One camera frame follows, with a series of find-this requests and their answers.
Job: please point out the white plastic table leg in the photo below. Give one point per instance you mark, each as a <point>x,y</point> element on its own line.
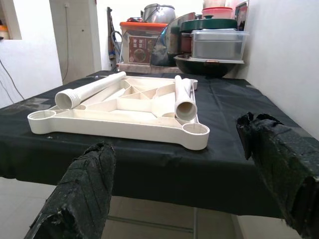
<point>87,89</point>
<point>189,83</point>
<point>183,99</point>

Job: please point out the orange lidded clear storage box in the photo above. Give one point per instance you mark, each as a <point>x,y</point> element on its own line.
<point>139,35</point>

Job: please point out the white plastic children table top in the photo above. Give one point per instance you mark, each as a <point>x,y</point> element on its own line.
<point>119,124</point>

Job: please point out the dark framed board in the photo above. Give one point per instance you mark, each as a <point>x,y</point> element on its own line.
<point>241,15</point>

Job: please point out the black wok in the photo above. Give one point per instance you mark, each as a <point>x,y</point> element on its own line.
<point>199,69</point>

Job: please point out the black tablecloth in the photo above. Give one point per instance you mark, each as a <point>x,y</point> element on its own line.
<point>224,112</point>

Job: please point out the steel cooking pot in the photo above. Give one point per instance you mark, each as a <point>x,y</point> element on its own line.
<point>159,13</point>

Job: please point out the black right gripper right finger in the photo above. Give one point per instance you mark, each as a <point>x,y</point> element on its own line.
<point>281,169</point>

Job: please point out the red lidded plastic container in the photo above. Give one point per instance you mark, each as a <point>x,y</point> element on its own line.
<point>216,12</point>

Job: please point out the dark plastic bag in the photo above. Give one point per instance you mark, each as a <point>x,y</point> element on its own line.
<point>162,49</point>

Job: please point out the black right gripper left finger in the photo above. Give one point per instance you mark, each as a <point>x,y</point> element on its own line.
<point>74,189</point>

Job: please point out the clear plastic food container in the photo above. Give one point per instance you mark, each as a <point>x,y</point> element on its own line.
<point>219,44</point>

